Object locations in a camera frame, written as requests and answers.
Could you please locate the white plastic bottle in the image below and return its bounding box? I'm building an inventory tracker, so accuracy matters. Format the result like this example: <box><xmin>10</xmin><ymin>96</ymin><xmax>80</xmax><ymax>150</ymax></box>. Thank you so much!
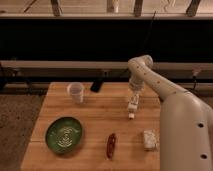
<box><xmin>128</xmin><ymin>100</ymin><xmax>139</xmax><ymax>119</ymax></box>

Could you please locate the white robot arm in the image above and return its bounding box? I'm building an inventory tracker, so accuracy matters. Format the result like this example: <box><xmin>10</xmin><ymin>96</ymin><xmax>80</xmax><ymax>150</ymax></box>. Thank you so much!
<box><xmin>128</xmin><ymin>55</ymin><xmax>213</xmax><ymax>171</ymax></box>

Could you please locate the green ceramic bowl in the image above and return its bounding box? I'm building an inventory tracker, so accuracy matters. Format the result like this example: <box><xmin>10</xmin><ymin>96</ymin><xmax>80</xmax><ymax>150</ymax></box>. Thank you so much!
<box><xmin>45</xmin><ymin>117</ymin><xmax>83</xmax><ymax>154</ymax></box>

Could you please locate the white crumpled sponge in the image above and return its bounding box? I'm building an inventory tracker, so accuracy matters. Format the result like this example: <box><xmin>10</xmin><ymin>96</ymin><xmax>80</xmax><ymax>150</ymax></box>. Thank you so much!
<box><xmin>143</xmin><ymin>130</ymin><xmax>158</xmax><ymax>151</ymax></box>

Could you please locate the wooden table board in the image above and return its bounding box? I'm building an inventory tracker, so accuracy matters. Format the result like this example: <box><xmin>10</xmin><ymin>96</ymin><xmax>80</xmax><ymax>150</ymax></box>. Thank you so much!
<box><xmin>21</xmin><ymin>82</ymin><xmax>160</xmax><ymax>171</ymax></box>

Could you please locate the black cable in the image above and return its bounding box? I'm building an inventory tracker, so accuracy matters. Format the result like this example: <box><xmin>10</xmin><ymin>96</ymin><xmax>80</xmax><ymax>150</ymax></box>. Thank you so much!
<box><xmin>120</xmin><ymin>10</ymin><xmax>158</xmax><ymax>77</ymax></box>

